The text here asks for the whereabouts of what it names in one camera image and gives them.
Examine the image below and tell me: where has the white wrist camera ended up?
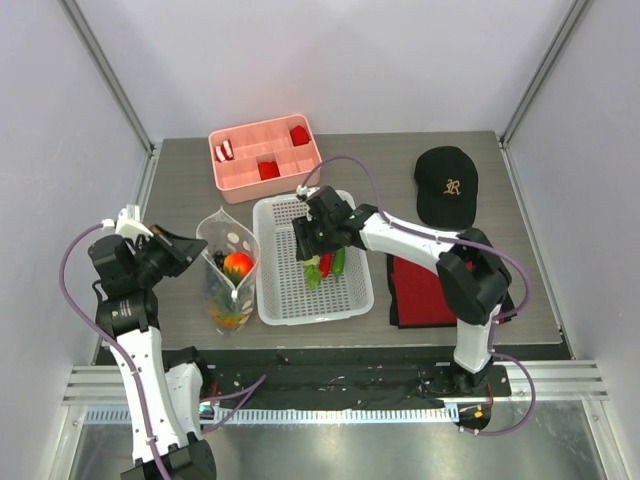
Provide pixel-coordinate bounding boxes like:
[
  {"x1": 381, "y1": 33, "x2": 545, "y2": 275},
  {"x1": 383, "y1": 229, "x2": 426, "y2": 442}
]
[
  {"x1": 295, "y1": 185, "x2": 319, "y2": 202},
  {"x1": 101, "y1": 204, "x2": 154, "y2": 241}
]

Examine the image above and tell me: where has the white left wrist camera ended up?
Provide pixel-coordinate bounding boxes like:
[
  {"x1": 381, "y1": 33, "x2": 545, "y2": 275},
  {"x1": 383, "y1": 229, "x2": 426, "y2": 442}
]
[{"x1": 101, "y1": 204, "x2": 154, "y2": 241}]

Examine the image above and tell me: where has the green fake cucumber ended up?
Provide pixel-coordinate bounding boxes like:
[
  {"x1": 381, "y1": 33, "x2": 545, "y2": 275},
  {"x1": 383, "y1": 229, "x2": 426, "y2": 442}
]
[{"x1": 331, "y1": 248, "x2": 346, "y2": 277}]

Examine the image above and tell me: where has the red folded shirt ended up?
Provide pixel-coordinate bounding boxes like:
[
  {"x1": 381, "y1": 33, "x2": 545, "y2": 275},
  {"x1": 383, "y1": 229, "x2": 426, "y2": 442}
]
[{"x1": 386, "y1": 255, "x2": 457, "y2": 329}]

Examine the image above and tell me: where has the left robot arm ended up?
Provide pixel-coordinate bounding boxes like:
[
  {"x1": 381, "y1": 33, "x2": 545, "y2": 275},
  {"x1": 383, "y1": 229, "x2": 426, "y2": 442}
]
[{"x1": 88, "y1": 220, "x2": 217, "y2": 479}]

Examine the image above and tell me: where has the red white striped sock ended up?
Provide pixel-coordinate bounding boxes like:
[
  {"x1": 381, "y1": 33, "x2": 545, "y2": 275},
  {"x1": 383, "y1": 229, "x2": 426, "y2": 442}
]
[{"x1": 214, "y1": 140, "x2": 235, "y2": 163}]

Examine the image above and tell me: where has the white plastic basket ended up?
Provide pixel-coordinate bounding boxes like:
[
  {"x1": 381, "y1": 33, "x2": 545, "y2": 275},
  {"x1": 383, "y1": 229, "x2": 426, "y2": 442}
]
[{"x1": 253, "y1": 194, "x2": 374, "y2": 326}]

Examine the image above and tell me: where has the red rolled sock front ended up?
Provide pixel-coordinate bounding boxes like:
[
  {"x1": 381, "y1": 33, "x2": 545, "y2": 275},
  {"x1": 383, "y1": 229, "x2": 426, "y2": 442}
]
[{"x1": 257, "y1": 160, "x2": 280, "y2": 181}]

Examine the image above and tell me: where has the white slotted cable duct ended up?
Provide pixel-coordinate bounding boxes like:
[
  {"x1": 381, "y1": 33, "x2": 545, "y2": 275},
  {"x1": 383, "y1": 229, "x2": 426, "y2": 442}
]
[{"x1": 84, "y1": 404, "x2": 459, "y2": 426}]

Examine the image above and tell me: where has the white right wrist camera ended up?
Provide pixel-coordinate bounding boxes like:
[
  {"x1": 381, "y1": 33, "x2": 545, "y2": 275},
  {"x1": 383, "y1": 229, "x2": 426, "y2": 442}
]
[{"x1": 295, "y1": 185, "x2": 319, "y2": 202}]

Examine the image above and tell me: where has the pink divided organizer box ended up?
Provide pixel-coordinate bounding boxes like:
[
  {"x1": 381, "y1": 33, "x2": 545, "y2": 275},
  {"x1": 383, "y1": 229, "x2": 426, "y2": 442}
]
[{"x1": 208, "y1": 114, "x2": 322, "y2": 204}]

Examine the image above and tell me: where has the red fake tomato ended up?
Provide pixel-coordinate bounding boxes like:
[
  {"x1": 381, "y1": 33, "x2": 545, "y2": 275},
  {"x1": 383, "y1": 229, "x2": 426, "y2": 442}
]
[{"x1": 223, "y1": 252, "x2": 254, "y2": 285}]

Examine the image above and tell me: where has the black baseball cap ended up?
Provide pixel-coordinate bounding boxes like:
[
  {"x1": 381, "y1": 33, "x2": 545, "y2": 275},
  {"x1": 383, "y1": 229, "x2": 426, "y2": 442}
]
[{"x1": 414, "y1": 146, "x2": 479, "y2": 231}]

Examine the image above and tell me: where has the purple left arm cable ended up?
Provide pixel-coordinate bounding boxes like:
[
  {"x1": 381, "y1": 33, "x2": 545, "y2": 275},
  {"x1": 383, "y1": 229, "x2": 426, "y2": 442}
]
[{"x1": 59, "y1": 222, "x2": 266, "y2": 480}]

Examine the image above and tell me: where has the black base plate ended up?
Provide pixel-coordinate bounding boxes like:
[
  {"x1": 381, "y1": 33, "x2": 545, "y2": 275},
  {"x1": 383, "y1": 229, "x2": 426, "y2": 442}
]
[{"x1": 203, "y1": 347, "x2": 512, "y2": 411}]

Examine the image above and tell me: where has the red rolled sock back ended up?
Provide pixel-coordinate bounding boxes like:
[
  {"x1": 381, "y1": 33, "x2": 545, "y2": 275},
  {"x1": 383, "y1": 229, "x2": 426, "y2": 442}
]
[{"x1": 289, "y1": 125, "x2": 311, "y2": 147}]

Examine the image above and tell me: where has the red fake chili pepper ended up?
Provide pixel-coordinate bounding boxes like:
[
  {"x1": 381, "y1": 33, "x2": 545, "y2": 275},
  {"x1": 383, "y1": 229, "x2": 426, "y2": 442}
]
[{"x1": 319, "y1": 253, "x2": 333, "y2": 278}]

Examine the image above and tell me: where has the black folded cloth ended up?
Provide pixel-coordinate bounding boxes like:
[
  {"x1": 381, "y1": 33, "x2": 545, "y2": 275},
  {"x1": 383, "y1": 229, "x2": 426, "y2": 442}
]
[{"x1": 385, "y1": 243, "x2": 518, "y2": 332}]

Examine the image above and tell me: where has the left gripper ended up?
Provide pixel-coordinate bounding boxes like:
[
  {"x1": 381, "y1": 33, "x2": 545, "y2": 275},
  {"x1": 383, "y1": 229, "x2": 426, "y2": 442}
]
[{"x1": 132, "y1": 224, "x2": 207, "y2": 286}]

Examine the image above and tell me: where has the polka dot zip bag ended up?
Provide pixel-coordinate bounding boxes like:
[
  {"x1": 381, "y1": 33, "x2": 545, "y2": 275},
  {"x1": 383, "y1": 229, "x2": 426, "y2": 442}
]
[{"x1": 196, "y1": 208, "x2": 260, "y2": 334}]

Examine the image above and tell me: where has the red rolled sock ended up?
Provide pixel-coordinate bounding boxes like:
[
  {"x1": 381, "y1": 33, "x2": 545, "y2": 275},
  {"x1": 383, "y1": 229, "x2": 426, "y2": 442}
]
[
  {"x1": 289, "y1": 125, "x2": 311, "y2": 147},
  {"x1": 257, "y1": 160, "x2": 280, "y2": 181}
]

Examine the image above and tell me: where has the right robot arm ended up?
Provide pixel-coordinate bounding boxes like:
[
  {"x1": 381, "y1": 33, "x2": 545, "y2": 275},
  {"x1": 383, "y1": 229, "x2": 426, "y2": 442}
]
[{"x1": 292, "y1": 186, "x2": 511, "y2": 395}]

